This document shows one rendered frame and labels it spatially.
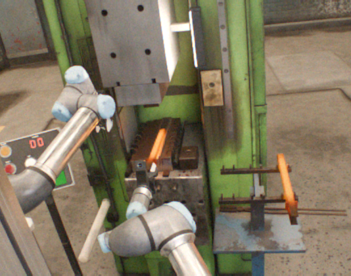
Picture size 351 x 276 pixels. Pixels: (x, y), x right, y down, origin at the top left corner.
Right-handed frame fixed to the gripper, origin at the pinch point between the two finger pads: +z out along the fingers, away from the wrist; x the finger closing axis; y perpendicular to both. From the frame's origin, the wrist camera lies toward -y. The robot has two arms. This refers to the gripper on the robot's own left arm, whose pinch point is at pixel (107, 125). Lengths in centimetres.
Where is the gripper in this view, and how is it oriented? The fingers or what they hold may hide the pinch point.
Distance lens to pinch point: 160.5
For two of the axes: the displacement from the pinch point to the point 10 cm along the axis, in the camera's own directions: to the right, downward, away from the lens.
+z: 1.8, 5.4, 8.2
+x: 9.8, -0.6, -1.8
